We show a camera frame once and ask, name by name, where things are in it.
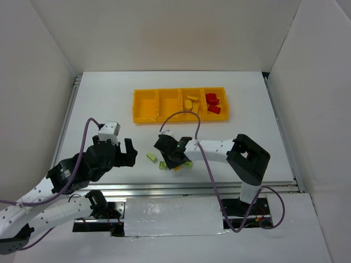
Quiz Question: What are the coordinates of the light green rectangular lego brick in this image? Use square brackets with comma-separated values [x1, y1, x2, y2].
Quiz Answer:
[183, 161, 193, 168]

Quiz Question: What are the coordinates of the light green sloped lego brick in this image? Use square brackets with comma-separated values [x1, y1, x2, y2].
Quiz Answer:
[146, 153, 157, 163]

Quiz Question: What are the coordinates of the yellow oval lego brick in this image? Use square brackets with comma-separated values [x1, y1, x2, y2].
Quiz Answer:
[184, 99, 193, 110]

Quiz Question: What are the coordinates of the red curved lego brick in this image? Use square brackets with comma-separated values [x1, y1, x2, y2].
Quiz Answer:
[208, 105, 221, 115]

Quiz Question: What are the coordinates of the red rectangular lego brick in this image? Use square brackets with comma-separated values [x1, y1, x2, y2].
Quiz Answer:
[207, 98, 220, 106]

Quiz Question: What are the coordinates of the red oval lego brick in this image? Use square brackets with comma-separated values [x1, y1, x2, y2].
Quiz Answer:
[205, 93, 217, 103]

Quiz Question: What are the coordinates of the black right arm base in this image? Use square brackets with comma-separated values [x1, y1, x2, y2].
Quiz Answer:
[222, 197, 273, 228]

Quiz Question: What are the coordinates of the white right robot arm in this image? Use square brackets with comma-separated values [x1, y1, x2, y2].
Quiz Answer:
[154, 134, 270, 204]

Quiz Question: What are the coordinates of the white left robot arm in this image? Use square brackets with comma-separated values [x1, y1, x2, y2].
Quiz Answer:
[1, 136, 138, 255]

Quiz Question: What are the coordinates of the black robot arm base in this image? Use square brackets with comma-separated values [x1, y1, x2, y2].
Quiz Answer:
[84, 190, 126, 237]

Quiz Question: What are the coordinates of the light green square lego brick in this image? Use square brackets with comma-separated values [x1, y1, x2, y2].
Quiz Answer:
[158, 161, 167, 170]

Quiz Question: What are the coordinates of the yellow four-compartment bin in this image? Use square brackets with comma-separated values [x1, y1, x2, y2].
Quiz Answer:
[133, 87, 229, 124]

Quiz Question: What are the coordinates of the white foil covered panel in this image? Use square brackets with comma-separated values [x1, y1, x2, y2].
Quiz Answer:
[124, 197, 224, 237]

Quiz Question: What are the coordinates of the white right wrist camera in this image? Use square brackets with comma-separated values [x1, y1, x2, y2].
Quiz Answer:
[158, 129, 174, 138]

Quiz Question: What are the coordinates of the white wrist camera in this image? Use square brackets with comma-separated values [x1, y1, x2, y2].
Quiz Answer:
[98, 122, 121, 145]
[158, 129, 174, 138]

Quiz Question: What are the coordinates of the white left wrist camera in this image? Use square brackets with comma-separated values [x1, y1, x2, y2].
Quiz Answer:
[98, 122, 121, 145]

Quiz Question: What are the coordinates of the aluminium table edge rail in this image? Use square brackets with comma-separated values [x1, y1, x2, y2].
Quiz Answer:
[70, 182, 299, 198]

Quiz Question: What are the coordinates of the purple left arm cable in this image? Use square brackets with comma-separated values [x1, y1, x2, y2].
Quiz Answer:
[0, 117, 106, 250]

